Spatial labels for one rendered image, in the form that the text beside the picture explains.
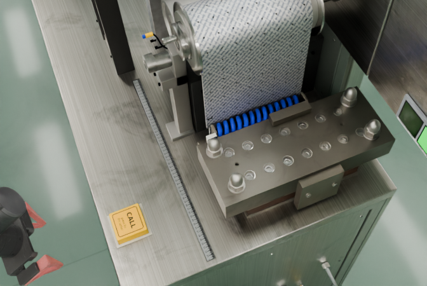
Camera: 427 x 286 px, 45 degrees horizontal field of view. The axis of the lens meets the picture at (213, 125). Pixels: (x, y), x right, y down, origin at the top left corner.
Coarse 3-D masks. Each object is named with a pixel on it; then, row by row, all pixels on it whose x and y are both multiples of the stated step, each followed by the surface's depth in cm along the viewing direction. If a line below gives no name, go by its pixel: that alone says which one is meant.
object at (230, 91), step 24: (288, 48) 104; (216, 72) 101; (240, 72) 104; (264, 72) 108; (288, 72) 111; (216, 96) 107; (240, 96) 111; (264, 96) 115; (288, 96) 119; (216, 120) 115
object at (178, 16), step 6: (312, 0) 99; (312, 6) 99; (174, 18) 102; (180, 18) 96; (186, 24) 94; (186, 30) 95; (192, 42) 94; (192, 48) 96; (192, 54) 97; (192, 60) 100; (192, 66) 102
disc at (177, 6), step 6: (174, 6) 100; (180, 6) 95; (174, 12) 102; (180, 12) 96; (186, 18) 93; (192, 30) 93; (192, 36) 94; (198, 48) 93; (198, 54) 94; (198, 60) 96; (198, 66) 98; (198, 72) 100
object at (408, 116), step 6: (408, 108) 95; (402, 114) 97; (408, 114) 96; (414, 114) 94; (402, 120) 98; (408, 120) 96; (414, 120) 94; (420, 120) 92; (408, 126) 97; (414, 126) 95; (414, 132) 96
